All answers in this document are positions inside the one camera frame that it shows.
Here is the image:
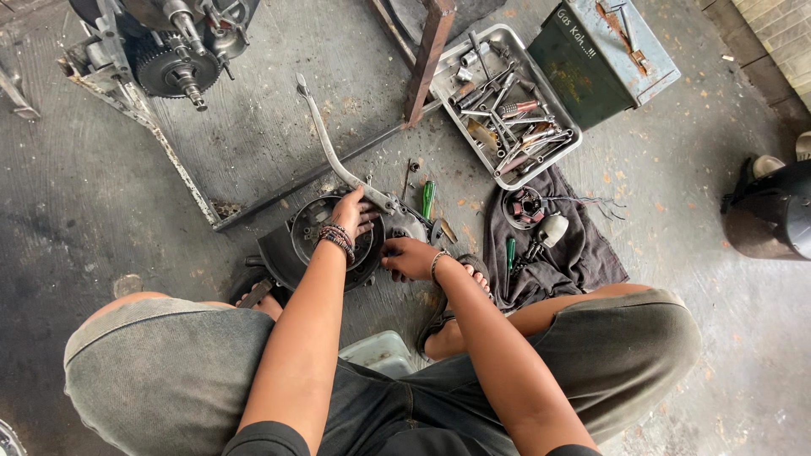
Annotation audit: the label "person's left hand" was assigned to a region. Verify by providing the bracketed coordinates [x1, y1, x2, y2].
[329, 185, 382, 242]

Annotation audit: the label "person's right hand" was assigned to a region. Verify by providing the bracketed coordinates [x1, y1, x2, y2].
[380, 237, 446, 284]

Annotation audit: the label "dark metal engine side cover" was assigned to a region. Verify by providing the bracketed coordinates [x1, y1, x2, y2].
[246, 189, 443, 295]

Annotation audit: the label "black right sandal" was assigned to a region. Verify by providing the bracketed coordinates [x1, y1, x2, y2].
[416, 253, 493, 359]

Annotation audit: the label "black sandal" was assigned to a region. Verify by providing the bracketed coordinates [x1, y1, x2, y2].
[416, 253, 493, 359]
[228, 266, 294, 311]

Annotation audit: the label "silver kick starter lever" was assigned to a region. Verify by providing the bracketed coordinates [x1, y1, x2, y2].
[294, 72, 400, 215]

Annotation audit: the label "person's right foot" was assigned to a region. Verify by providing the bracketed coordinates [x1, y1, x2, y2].
[423, 263, 493, 362]

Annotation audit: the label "person's foot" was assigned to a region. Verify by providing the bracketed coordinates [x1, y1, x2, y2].
[423, 263, 493, 362]
[236, 282, 285, 321]

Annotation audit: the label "white plastic stool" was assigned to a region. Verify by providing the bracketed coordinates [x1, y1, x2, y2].
[337, 330, 419, 380]

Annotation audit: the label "person's left foot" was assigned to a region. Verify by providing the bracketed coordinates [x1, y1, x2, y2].
[236, 282, 285, 321]

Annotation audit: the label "black left sandal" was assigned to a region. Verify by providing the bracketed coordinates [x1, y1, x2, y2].
[228, 266, 294, 311]

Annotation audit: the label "grey white rounded cap part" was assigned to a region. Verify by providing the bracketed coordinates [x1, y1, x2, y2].
[536, 213, 570, 249]

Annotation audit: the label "steel tool tray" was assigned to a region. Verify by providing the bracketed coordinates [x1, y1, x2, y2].
[430, 23, 584, 191]

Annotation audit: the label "heap of wrenches and sockets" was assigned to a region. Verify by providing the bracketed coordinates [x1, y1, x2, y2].
[446, 30, 575, 178]

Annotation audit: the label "rusty steel bar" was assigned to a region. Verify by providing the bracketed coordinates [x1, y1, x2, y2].
[367, 0, 457, 129]

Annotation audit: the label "dark grey cloth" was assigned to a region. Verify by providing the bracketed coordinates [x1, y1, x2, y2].
[482, 163, 630, 312]

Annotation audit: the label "black shirt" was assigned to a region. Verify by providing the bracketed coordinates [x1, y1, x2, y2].
[220, 421, 603, 456]

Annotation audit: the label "grey denim shorts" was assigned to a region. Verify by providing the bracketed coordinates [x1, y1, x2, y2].
[63, 288, 704, 456]

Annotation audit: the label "engine block with gear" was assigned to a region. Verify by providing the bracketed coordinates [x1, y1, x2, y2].
[66, 0, 262, 114]

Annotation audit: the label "green metal tool box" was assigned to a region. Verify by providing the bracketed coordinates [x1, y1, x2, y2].
[526, 0, 683, 132]

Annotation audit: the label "beaded wrist bracelets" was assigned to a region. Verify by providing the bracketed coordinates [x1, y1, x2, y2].
[316, 222, 357, 267]

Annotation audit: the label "silver chain bracelet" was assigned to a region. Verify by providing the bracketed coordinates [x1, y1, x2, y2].
[430, 248, 452, 284]

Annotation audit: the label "magneto stator coil with wires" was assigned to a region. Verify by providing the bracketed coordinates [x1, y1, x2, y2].
[501, 185, 628, 231]

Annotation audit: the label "grey metal stand frame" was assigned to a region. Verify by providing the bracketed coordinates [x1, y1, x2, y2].
[57, 38, 444, 233]

